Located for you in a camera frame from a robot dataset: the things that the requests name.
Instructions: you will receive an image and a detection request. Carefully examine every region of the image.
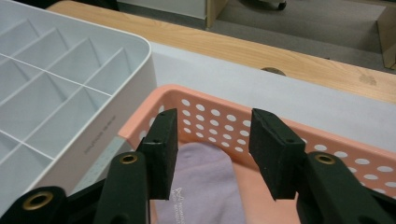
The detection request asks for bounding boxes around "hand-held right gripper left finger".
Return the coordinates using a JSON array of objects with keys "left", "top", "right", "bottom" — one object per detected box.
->
[{"left": 92, "top": 107, "right": 179, "bottom": 224}]

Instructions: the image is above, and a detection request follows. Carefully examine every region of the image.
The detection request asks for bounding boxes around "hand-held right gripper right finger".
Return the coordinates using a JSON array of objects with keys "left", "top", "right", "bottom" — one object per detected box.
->
[{"left": 247, "top": 107, "right": 394, "bottom": 224}]

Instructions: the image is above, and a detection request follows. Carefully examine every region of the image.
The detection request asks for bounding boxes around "purple sock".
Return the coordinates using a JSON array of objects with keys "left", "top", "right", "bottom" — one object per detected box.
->
[{"left": 148, "top": 141, "right": 248, "bottom": 224}]

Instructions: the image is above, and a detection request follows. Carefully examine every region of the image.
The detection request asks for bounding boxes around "pink perforated basket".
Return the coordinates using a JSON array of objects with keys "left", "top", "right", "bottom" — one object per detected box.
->
[{"left": 73, "top": 83, "right": 396, "bottom": 224}]

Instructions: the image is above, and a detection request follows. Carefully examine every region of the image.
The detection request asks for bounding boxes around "grey divided storage box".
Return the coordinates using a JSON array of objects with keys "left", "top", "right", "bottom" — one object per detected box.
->
[{"left": 0, "top": 0, "right": 158, "bottom": 216}]

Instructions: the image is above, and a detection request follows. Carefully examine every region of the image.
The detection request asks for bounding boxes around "light wooden desk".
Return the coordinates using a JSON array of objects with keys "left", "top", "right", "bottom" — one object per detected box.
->
[{"left": 205, "top": 0, "right": 396, "bottom": 71}]

